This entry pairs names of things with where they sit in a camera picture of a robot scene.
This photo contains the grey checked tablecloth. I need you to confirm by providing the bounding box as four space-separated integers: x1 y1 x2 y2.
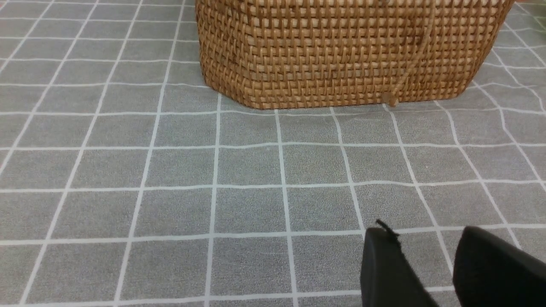
0 0 545 307

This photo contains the woven wicker basket green lining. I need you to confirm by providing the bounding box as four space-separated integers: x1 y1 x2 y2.
195 0 514 110

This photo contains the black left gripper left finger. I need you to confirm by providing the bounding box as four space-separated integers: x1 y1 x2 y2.
360 220 438 307

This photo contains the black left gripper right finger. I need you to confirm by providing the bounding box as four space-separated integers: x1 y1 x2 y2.
453 226 546 307

